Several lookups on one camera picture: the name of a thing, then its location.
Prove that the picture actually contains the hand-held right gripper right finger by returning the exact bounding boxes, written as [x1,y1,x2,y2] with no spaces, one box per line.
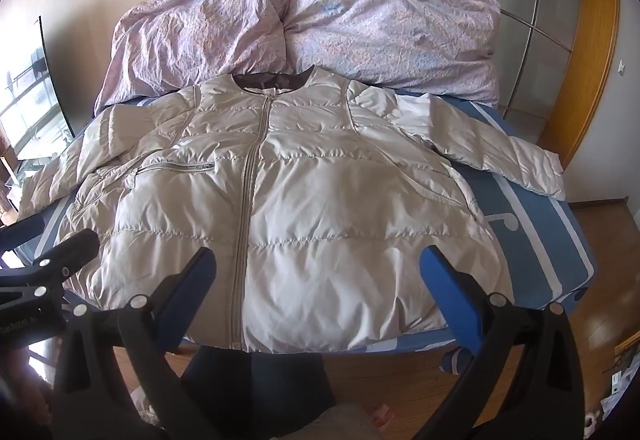
[419,245,617,440]

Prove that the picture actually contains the person's legs in dark trousers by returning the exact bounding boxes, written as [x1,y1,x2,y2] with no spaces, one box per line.
[181,344,342,440]

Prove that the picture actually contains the wooden framed glass door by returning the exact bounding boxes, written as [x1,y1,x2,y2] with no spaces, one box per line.
[476,0,622,171]

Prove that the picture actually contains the white puffer jacket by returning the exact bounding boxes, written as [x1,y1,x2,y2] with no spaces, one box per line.
[17,66,567,353]

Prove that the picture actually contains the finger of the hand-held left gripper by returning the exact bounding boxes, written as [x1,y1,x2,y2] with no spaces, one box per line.
[0,228,101,302]
[0,214,47,253]

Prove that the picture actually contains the white floor clutter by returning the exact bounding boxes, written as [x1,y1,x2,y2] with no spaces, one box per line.
[597,340,640,440]

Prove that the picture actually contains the pink pillow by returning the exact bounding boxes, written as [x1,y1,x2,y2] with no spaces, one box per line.
[94,0,502,113]

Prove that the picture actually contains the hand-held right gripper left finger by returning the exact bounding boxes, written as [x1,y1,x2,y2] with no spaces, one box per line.
[51,247,222,440]

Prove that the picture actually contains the glass window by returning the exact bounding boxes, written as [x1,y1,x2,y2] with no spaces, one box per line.
[0,15,77,173]

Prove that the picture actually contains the blue striped bed sheet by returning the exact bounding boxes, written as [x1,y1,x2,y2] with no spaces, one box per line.
[5,92,598,373]

